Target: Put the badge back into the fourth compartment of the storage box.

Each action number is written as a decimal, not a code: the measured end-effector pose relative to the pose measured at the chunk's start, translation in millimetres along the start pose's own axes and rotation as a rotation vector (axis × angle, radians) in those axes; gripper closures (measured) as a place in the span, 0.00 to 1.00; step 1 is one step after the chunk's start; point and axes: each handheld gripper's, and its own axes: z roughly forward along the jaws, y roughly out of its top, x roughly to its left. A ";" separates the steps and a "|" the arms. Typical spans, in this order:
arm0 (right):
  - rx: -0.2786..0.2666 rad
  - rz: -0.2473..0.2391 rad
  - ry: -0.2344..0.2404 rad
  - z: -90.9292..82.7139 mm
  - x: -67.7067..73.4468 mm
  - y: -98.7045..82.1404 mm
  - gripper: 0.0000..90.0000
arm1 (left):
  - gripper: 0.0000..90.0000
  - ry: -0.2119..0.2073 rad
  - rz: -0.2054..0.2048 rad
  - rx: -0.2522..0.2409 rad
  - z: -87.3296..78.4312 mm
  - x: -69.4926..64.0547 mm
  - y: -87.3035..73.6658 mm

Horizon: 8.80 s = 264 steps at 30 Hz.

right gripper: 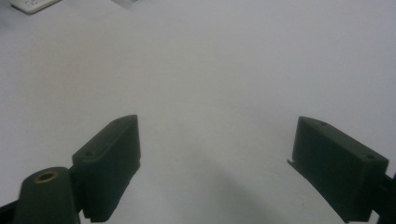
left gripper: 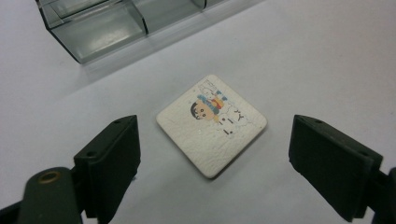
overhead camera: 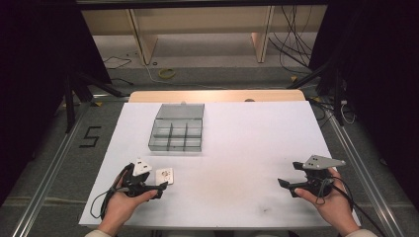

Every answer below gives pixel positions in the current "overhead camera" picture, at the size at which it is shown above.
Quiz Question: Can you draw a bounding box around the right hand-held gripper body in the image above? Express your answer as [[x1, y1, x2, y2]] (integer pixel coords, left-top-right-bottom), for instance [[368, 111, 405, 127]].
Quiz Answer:
[[300, 154, 347, 198]]

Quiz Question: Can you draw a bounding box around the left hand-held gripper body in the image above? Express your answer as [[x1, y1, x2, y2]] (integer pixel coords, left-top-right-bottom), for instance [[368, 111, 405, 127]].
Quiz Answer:
[[122, 157, 154, 198]]

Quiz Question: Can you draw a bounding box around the small white square object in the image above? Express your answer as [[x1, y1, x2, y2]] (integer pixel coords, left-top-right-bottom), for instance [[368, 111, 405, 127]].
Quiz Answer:
[[154, 167, 175, 187]]

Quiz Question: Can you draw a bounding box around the clear plastic compartment box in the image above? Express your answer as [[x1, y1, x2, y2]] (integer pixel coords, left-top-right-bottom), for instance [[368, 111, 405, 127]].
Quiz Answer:
[[147, 102, 206, 153]]

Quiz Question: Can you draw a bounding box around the person's left hand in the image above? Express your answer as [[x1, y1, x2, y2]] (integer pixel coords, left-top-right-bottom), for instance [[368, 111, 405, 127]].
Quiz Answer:
[[97, 171, 159, 236]]

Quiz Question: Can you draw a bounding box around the person's right hand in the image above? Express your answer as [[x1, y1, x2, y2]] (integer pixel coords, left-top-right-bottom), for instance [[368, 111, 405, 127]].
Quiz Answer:
[[293, 167, 362, 237]]

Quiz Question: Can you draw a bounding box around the person's left sleeve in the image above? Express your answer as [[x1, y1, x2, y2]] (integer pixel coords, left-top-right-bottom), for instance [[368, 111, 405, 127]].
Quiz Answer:
[[84, 228, 114, 237]]

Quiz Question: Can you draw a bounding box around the person's sleeve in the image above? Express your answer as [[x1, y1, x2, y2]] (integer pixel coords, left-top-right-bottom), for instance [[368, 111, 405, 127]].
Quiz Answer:
[[345, 228, 378, 237], [84, 228, 114, 237]]

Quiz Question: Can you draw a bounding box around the person's right sleeve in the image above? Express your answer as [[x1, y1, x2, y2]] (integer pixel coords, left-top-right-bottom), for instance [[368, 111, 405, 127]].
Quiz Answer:
[[345, 228, 378, 237]]

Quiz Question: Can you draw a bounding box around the black tripod stand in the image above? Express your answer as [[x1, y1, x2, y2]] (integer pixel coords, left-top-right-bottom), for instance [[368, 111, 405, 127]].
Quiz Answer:
[[61, 69, 131, 134], [286, 58, 348, 128]]

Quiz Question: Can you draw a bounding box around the yellow tape roll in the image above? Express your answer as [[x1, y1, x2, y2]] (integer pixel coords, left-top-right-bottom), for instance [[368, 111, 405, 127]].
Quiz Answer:
[[157, 67, 177, 80]]

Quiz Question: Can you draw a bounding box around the black curtain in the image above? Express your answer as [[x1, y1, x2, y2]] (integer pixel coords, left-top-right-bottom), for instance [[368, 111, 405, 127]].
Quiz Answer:
[[0, 0, 113, 206], [308, 0, 419, 213]]

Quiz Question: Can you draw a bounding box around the light wooden shelf unit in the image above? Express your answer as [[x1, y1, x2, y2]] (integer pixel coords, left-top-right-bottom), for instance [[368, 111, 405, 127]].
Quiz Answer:
[[81, 5, 328, 66]]

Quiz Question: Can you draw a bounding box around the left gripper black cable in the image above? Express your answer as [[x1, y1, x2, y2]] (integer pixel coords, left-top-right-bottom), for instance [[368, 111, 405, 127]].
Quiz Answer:
[[89, 163, 136, 220]]

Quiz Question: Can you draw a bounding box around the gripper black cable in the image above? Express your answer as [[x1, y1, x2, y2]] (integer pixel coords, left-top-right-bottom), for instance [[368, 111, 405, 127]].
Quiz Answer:
[[314, 176, 387, 237], [89, 163, 136, 220]]

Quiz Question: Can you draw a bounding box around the aluminium floor rail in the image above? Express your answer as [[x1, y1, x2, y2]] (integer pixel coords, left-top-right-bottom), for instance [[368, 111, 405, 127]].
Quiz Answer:
[[323, 108, 407, 237], [10, 101, 93, 237]]

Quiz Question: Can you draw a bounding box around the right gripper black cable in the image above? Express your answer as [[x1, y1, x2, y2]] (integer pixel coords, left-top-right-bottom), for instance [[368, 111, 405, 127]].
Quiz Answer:
[[314, 176, 387, 237]]

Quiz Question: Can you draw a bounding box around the white looped cable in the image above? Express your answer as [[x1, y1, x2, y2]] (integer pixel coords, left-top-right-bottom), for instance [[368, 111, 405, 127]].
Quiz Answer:
[[339, 100, 358, 125]]

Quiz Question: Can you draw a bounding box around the bundle of black cables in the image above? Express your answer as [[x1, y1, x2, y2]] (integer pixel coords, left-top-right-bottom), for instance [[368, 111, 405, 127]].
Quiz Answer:
[[268, 5, 314, 76]]

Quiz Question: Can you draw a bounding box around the thin black floor cable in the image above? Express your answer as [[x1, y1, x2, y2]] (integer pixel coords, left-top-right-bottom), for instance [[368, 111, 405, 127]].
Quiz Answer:
[[102, 55, 133, 71]]

